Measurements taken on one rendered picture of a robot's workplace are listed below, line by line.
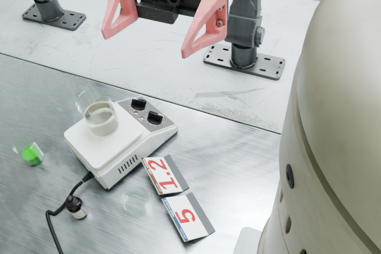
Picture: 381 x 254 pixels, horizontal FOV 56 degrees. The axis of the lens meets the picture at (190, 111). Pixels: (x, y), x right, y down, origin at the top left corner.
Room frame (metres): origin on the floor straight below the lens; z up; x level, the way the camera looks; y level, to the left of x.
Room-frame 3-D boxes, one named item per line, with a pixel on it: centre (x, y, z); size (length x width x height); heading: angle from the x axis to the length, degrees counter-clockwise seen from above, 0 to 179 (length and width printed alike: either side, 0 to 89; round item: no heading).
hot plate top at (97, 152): (0.42, 0.18, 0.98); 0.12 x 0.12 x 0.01; 38
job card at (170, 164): (0.34, 0.07, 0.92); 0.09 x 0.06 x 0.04; 22
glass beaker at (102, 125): (0.43, 0.17, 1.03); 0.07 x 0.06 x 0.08; 39
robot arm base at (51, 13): (0.93, 0.37, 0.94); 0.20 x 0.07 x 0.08; 60
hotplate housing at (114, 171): (0.43, 0.16, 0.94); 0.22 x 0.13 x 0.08; 128
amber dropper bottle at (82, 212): (0.30, 0.24, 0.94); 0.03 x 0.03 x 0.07
